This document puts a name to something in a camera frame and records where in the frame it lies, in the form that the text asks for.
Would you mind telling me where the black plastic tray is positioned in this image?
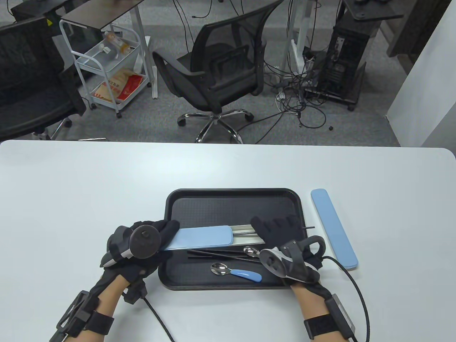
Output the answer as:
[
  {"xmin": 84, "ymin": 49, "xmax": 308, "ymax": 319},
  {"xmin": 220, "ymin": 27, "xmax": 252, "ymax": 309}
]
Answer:
[{"xmin": 158, "ymin": 188, "xmax": 305, "ymax": 291}]

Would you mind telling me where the blue lid lunch box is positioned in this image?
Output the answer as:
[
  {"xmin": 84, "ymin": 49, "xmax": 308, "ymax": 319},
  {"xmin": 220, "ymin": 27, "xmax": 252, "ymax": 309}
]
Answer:
[
  {"xmin": 163, "ymin": 224, "xmax": 266, "ymax": 252},
  {"xmin": 311, "ymin": 189, "xmax": 359, "ymax": 270}
]

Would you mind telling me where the white desk leg frame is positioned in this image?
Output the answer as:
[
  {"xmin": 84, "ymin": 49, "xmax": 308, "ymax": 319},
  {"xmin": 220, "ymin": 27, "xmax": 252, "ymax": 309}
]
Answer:
[{"xmin": 281, "ymin": 0, "xmax": 317, "ymax": 77}]

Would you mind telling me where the person's left hand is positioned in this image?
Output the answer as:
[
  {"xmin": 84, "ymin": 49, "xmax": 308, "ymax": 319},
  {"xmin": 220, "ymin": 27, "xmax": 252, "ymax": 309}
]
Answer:
[{"xmin": 100, "ymin": 220, "xmax": 180, "ymax": 285}]

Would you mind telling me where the person's left forearm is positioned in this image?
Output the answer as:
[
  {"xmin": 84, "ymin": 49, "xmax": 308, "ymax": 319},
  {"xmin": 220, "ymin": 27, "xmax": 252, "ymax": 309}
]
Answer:
[{"xmin": 77, "ymin": 276, "xmax": 130, "ymax": 342}]

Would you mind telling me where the tangle of black cables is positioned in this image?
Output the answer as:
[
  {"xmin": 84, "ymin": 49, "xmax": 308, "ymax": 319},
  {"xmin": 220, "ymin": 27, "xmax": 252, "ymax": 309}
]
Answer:
[{"xmin": 264, "ymin": 50, "xmax": 337, "ymax": 130}]

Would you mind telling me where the black glove cable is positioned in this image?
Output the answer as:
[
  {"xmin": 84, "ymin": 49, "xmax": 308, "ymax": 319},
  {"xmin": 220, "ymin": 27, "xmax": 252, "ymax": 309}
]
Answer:
[
  {"xmin": 142, "ymin": 297, "xmax": 177, "ymax": 342},
  {"xmin": 321, "ymin": 255, "xmax": 371, "ymax": 342}
]

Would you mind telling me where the grey and white handheld controller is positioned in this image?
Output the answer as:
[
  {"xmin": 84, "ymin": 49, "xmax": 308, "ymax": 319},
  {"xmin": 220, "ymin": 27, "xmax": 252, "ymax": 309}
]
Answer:
[
  {"xmin": 100, "ymin": 225, "xmax": 162, "ymax": 268},
  {"xmin": 259, "ymin": 236, "xmax": 326, "ymax": 284}
]

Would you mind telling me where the person's right forearm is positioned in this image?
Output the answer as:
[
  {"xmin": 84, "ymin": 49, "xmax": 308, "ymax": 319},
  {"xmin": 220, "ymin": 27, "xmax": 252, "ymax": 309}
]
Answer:
[{"xmin": 292, "ymin": 285, "xmax": 342, "ymax": 342}]

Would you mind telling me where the clear bottle orange liquid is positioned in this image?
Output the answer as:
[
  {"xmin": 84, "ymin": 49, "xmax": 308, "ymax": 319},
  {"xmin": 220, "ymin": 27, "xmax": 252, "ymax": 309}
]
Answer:
[{"xmin": 103, "ymin": 31, "xmax": 130, "ymax": 55}]

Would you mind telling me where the black glove connector block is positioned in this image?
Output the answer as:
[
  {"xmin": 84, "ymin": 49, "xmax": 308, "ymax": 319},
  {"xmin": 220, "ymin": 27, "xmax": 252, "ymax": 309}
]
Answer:
[{"xmin": 123, "ymin": 280, "xmax": 147, "ymax": 304}]

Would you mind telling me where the dark wooden panel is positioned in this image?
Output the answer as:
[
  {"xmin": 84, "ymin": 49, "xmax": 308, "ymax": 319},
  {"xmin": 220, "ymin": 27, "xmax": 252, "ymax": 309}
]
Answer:
[{"xmin": 387, "ymin": 0, "xmax": 452, "ymax": 73}]

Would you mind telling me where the white utility cart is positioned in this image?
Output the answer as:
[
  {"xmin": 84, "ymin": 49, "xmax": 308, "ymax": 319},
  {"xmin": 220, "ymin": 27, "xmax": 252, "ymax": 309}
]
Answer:
[{"xmin": 59, "ymin": 20, "xmax": 152, "ymax": 119}]

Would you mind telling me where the black mesh back office chair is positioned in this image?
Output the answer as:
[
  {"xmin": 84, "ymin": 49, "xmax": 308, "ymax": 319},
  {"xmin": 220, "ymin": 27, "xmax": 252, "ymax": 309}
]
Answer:
[{"xmin": 152, "ymin": 0, "xmax": 284, "ymax": 144}]

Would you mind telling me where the person's right hand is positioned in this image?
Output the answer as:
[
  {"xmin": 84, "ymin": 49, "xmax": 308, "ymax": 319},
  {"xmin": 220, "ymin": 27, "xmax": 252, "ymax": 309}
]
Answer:
[{"xmin": 250, "ymin": 215, "xmax": 325, "ymax": 288}]

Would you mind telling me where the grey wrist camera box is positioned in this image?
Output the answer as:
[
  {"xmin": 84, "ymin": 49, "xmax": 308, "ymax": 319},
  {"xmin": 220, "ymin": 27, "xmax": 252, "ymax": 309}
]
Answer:
[{"xmin": 324, "ymin": 294, "xmax": 357, "ymax": 333}]

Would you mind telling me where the red and tan paper bag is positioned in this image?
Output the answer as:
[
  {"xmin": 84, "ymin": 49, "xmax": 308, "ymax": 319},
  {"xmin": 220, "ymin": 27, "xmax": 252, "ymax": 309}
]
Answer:
[{"xmin": 93, "ymin": 69, "xmax": 145, "ymax": 102}]

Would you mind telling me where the black computer tower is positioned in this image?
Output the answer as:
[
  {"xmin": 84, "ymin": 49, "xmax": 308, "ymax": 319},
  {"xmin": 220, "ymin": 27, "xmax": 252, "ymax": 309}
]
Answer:
[{"xmin": 315, "ymin": 14, "xmax": 378, "ymax": 112}]

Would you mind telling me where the dark round edged desk top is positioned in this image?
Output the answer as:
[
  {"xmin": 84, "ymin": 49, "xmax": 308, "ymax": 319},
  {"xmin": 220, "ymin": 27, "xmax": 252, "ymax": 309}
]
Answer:
[{"xmin": 342, "ymin": 0, "xmax": 405, "ymax": 21}]

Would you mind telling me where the black wrist camera frame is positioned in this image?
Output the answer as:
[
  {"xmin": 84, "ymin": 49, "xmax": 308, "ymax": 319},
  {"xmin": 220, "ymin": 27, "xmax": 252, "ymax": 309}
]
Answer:
[{"xmin": 50, "ymin": 290, "xmax": 100, "ymax": 342}]

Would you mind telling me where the black padded office chair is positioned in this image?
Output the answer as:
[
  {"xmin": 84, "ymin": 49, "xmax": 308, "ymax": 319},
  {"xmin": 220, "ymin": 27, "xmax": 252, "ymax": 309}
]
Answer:
[{"xmin": 0, "ymin": 16, "xmax": 87, "ymax": 141}]

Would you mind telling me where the black wrist strap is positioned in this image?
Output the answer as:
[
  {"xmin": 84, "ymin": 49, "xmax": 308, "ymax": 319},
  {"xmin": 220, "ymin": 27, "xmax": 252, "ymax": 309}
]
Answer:
[
  {"xmin": 304, "ymin": 313, "xmax": 342, "ymax": 340},
  {"xmin": 85, "ymin": 311, "xmax": 114, "ymax": 335}
]

